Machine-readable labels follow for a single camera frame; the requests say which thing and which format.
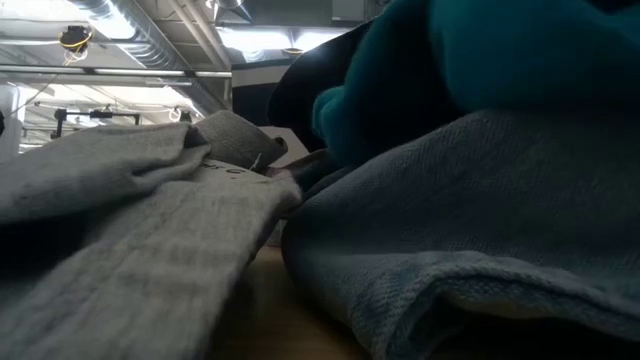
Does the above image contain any black garment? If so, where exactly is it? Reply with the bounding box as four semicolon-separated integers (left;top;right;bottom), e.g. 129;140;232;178
267;19;377;154

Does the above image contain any blue-grey knit garment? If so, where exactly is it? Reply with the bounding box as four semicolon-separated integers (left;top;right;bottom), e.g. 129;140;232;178
279;107;640;360

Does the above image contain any grey fabric garment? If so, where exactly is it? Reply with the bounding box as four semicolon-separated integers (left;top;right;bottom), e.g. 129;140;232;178
0;109;304;360

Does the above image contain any teal knit garment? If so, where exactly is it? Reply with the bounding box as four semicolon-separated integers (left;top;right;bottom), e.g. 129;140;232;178
312;0;640;167

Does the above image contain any navy white striped basket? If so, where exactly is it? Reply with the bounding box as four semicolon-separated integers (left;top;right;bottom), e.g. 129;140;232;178
230;62;312;171

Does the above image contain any bright ceiling light panel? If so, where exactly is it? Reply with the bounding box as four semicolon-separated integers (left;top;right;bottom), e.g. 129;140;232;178
215;25;354;65

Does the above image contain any grey ceiling pipe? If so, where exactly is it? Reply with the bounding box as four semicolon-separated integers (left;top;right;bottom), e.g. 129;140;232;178
0;63;234;86

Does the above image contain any black overhead rig bar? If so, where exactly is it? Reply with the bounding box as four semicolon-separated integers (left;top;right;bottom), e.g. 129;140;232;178
49;106;144;140

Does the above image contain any black yellow ceiling device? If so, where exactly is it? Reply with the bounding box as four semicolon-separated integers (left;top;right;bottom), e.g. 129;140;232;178
57;24;95;55

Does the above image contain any silver ceiling duct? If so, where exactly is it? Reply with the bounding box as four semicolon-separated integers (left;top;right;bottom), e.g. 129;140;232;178
67;0;232;116

